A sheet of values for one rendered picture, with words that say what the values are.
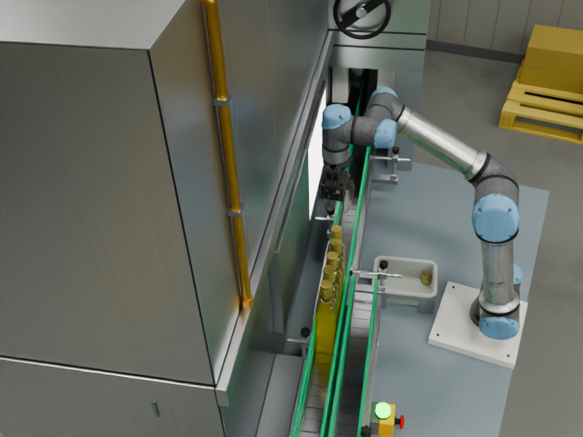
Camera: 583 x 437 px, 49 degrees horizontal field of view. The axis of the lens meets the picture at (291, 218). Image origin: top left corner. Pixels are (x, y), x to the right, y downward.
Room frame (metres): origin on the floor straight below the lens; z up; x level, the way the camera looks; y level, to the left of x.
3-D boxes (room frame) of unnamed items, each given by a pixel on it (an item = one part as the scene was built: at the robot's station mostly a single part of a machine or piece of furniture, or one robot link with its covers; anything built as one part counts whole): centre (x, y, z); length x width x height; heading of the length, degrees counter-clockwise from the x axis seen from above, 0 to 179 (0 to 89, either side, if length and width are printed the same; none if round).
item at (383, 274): (1.45, -0.27, 0.95); 0.17 x 0.03 x 0.12; 78
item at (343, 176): (1.42, -0.13, 1.39); 0.09 x 0.08 x 0.12; 163
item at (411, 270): (1.54, -0.39, 0.80); 0.22 x 0.17 x 0.09; 78
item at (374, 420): (1.01, -0.24, 0.79); 0.07 x 0.07 x 0.07; 78
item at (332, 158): (1.42, -0.13, 1.47); 0.08 x 0.08 x 0.05
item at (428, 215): (1.67, -0.07, 0.73); 1.58 x 1.52 x 0.04; 155
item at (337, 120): (1.42, -0.13, 1.55); 0.09 x 0.08 x 0.11; 73
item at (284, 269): (1.64, -0.04, 1.15); 0.90 x 0.03 x 0.34; 168
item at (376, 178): (2.07, -0.40, 0.90); 0.17 x 0.05 x 0.23; 78
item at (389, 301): (1.54, -0.36, 0.79); 0.27 x 0.17 x 0.08; 78
